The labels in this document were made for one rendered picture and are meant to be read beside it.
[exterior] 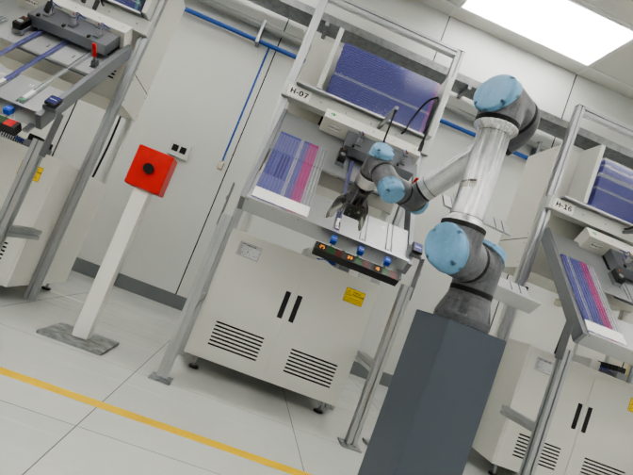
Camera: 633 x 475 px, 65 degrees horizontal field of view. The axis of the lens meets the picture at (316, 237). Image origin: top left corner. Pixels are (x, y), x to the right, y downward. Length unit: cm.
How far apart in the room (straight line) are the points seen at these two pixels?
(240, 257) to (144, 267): 181
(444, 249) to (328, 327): 104
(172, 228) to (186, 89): 107
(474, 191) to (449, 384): 48
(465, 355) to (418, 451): 26
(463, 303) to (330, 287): 94
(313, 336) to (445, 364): 98
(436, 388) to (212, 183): 287
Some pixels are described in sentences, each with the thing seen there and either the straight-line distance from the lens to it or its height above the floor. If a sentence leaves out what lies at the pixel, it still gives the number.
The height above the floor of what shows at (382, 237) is 79.
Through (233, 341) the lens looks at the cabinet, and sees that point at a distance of 217.
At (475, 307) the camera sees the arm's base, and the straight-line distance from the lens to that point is 135.
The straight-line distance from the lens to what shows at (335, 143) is 235.
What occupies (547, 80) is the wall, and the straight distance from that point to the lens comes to 479.
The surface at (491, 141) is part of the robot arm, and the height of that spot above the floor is 101.
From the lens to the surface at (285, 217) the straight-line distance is 185.
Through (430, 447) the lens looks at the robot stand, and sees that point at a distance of 135.
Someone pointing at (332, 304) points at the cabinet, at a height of 46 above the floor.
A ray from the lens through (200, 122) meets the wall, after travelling 397.
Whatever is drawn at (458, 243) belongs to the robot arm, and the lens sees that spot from 123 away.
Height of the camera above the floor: 50
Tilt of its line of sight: 6 degrees up
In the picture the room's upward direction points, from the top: 21 degrees clockwise
